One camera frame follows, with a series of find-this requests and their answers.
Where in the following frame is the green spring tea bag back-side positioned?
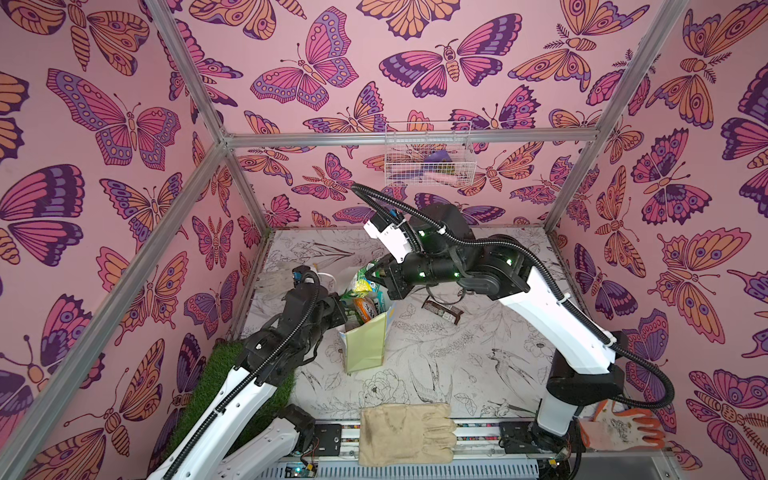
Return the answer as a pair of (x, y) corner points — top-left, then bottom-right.
(341, 268), (380, 299)

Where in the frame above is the white paper bag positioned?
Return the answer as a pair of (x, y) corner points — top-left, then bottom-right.
(320, 263), (395, 374)

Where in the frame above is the small brown snack pack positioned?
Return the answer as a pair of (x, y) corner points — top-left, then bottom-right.
(422, 298), (464, 325)

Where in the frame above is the orange Fox's candy bag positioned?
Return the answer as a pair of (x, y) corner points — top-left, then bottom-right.
(352, 297), (379, 324)

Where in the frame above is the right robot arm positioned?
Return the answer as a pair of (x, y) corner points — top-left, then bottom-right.
(352, 183), (675, 445)

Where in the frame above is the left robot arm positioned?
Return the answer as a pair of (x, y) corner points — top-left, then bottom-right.
(149, 265), (346, 479)

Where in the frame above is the green artificial grass mat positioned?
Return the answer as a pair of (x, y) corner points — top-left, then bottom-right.
(162, 340), (296, 461)

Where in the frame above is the beige work glove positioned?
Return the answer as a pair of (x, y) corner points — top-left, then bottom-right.
(358, 403), (457, 467)

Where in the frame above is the orange white garden glove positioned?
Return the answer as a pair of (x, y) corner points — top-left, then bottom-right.
(580, 400), (665, 452)

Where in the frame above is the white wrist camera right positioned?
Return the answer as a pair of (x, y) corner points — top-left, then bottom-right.
(364, 212), (422, 263)

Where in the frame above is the white wire basket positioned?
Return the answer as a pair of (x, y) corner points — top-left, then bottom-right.
(381, 123), (477, 189)

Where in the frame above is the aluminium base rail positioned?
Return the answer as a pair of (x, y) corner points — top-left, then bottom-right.
(257, 418), (585, 479)

